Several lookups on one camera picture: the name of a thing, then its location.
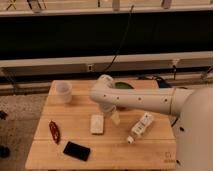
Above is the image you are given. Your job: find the translucent plastic cup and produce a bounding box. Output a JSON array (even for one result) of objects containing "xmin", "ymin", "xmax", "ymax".
[{"xmin": 56, "ymin": 82, "xmax": 72, "ymax": 103}]

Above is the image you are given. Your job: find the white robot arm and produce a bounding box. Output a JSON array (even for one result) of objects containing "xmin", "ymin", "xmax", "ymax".
[{"xmin": 90, "ymin": 75, "xmax": 213, "ymax": 171}]

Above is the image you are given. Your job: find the clear plastic bottle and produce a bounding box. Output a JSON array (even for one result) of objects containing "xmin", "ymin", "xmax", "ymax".
[{"xmin": 127, "ymin": 112, "xmax": 154, "ymax": 144}]

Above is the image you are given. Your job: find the black hanging cable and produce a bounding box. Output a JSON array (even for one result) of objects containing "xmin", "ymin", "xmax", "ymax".
[{"xmin": 102, "ymin": 3, "xmax": 135, "ymax": 73}]

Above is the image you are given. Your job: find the black rectangular sponge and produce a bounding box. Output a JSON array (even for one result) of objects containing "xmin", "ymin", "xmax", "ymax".
[{"xmin": 63, "ymin": 142, "xmax": 90, "ymax": 161}]

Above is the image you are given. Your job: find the wooden folding table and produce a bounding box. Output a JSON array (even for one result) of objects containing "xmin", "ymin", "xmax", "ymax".
[{"xmin": 25, "ymin": 80, "xmax": 176, "ymax": 171}]

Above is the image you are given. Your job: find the green bowl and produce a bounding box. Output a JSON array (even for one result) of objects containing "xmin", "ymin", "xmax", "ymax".
[{"xmin": 115, "ymin": 82, "xmax": 134, "ymax": 89}]

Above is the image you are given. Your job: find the white sponge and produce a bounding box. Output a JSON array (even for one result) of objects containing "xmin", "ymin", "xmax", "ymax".
[{"xmin": 90, "ymin": 115, "xmax": 104, "ymax": 134}]

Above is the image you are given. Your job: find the red brown elongated object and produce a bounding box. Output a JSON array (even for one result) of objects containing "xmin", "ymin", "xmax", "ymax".
[{"xmin": 49, "ymin": 121, "xmax": 60, "ymax": 144}]

